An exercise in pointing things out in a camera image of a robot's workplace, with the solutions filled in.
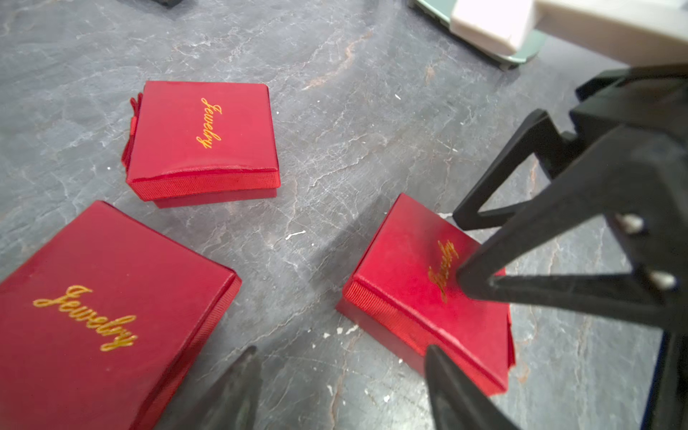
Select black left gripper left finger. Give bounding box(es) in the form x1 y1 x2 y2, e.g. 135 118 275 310
161 345 263 429

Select mint green toaster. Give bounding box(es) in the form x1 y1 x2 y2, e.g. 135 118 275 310
408 1 546 70

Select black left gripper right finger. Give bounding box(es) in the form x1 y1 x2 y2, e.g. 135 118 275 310
425 345 518 430

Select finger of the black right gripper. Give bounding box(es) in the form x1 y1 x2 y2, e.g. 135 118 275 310
452 108 584 232
457 127 687 331

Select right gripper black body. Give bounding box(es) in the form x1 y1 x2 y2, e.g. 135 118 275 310
569 64 687 161

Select red jewelry box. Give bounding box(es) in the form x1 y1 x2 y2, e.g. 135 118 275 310
1 201 242 429
121 81 281 209

